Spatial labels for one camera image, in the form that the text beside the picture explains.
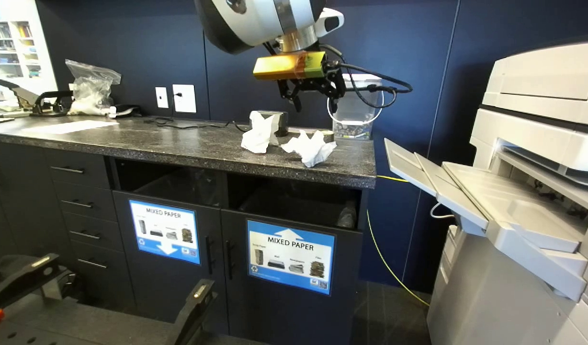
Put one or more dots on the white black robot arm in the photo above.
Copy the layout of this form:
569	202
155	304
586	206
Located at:
255	20

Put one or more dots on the black desk tool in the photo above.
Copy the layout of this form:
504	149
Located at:
50	103

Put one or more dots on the clear plastic cup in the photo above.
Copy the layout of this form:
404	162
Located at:
352	118

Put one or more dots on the black frame bar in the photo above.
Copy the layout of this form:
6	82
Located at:
190	314

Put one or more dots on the crumpled white tissue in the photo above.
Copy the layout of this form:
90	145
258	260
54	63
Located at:
258	135

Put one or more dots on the grey bin liner bag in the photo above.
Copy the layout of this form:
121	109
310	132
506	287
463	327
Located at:
347	216

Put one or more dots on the crumpled clear plastic bag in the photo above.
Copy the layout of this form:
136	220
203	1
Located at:
92	89

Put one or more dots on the dark cabinet with stone counter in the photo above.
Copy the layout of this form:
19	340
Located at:
178	212

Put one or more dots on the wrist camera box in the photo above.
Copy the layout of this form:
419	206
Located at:
289	66

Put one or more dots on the white plastic bag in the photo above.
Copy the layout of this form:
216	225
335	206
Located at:
312	149

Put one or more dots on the large white office printer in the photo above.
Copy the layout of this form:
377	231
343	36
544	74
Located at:
529	212

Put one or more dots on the white shelf with items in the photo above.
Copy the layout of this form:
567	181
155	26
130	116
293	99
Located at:
15	49

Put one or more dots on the large white wall plate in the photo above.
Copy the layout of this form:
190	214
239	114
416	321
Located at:
184	99

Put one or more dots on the small white wall outlet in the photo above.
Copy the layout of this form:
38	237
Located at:
161	97

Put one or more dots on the blue mixed paper label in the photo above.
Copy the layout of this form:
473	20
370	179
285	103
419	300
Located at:
165	231
289	258

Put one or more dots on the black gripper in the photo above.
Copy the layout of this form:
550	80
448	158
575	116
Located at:
314	82

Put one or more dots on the black frame with orange part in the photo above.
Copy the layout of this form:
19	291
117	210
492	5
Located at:
17	281

